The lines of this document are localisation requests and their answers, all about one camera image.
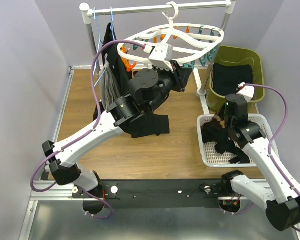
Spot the white perforated basket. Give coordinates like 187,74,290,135
197,113,273,168

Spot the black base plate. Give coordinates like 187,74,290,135
72,178,241,210

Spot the aluminium frame rail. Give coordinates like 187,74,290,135
18,67,77,240

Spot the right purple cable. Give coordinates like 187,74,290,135
243,83,300,235

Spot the blue wire hanger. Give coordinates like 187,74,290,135
92,6,116,88

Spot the purple cable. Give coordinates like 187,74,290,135
243,83,300,235
31,40,150,193

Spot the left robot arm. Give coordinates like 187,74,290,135
42,60,193,198

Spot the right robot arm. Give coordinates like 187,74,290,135
220,94,300,231

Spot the green laundry bin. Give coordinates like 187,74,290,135
206,45,265,111

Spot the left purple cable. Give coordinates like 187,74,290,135
31,40,150,193

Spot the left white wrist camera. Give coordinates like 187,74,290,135
143,43,173,71

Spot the white round clip hanger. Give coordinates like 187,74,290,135
117,1,225,68

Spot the black hanging garment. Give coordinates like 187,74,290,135
93,29,174,138

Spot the black cloth in bin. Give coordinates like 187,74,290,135
211,63,253,97

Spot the white clothes rack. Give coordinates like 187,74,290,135
79,0,238,113

